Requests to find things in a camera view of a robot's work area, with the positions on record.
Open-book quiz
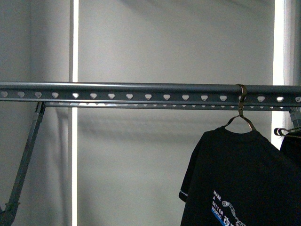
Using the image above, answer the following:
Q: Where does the gold metal clothes hanger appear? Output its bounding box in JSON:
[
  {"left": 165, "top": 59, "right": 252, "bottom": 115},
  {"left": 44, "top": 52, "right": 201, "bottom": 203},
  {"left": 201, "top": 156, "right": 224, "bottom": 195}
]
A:
[{"left": 223, "top": 84, "right": 256, "bottom": 131}]

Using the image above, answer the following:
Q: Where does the black printed t-shirt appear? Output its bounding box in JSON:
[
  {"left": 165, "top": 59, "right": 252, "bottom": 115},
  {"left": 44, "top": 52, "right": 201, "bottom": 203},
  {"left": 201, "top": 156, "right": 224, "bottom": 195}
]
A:
[{"left": 179, "top": 127, "right": 301, "bottom": 226}]

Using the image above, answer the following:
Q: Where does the silver metal clothes hanger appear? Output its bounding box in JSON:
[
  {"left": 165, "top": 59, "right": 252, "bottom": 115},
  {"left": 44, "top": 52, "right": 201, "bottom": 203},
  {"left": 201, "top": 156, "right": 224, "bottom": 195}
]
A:
[{"left": 273, "top": 127, "right": 301, "bottom": 137}]

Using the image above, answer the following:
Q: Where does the grey rack support leg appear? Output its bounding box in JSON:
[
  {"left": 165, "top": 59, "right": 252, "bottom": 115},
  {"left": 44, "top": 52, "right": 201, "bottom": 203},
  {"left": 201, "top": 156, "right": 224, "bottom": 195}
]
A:
[{"left": 0, "top": 102, "right": 46, "bottom": 226}]

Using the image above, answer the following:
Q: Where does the grey rear rack rail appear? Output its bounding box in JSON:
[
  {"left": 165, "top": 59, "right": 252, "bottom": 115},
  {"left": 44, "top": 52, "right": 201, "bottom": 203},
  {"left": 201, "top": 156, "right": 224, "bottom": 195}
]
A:
[{"left": 44, "top": 101, "right": 292, "bottom": 112}]

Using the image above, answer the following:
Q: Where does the grey perforated front rack rail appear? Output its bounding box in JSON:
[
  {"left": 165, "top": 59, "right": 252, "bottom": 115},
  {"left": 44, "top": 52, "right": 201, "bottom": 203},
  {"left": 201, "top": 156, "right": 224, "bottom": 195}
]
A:
[{"left": 0, "top": 81, "right": 301, "bottom": 107}]

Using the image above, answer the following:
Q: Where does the grey right rack bracket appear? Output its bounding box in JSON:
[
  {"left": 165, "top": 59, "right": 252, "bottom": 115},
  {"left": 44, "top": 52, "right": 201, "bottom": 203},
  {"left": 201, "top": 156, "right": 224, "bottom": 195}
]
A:
[{"left": 289, "top": 107, "right": 301, "bottom": 128}]

